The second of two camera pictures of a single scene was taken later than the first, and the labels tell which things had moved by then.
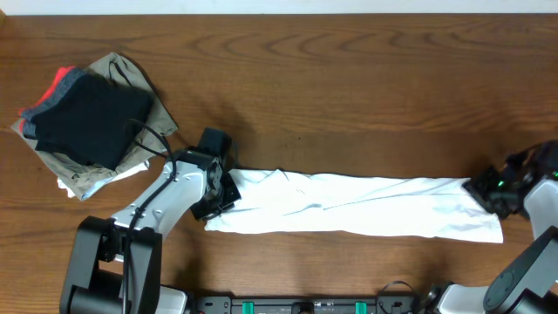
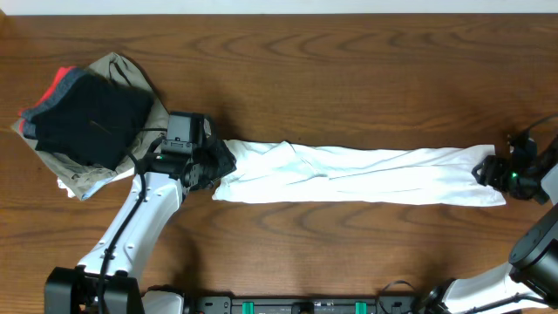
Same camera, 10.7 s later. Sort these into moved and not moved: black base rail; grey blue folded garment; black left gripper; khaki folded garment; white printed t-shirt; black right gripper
Moved: white printed t-shirt; black left gripper; black right gripper
Not moved: black base rail; khaki folded garment; grey blue folded garment
